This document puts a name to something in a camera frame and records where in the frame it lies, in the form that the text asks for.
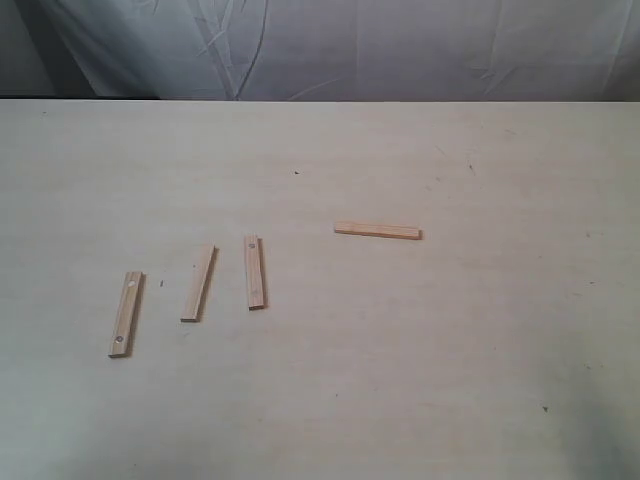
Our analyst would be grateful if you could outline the horizontal wooden stick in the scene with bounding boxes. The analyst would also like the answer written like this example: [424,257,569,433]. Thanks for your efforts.
[333,221,422,240]

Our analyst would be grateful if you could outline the wooden stick with two holes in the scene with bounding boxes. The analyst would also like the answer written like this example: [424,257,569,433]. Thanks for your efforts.
[244,234,266,310]

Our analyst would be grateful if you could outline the grey fabric backdrop curtain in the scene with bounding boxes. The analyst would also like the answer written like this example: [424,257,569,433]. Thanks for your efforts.
[1,1,639,101]

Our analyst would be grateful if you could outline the plain wooden stick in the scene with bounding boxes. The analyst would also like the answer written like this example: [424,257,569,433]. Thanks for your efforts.
[180,244,216,323]

